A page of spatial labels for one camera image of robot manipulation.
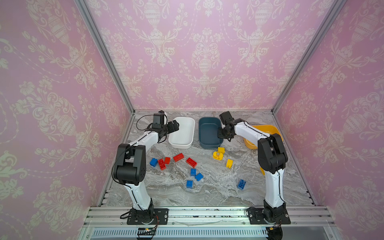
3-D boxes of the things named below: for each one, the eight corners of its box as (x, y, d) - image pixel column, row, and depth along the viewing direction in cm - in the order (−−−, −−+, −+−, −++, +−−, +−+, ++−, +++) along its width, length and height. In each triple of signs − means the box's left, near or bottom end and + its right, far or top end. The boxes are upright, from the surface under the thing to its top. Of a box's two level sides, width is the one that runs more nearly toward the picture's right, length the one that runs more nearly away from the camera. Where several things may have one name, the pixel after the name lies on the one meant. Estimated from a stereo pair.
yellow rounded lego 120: (213, 160, 96) (213, 158, 94) (212, 153, 99) (212, 151, 97) (222, 160, 96) (223, 158, 94) (222, 153, 99) (222, 151, 97)
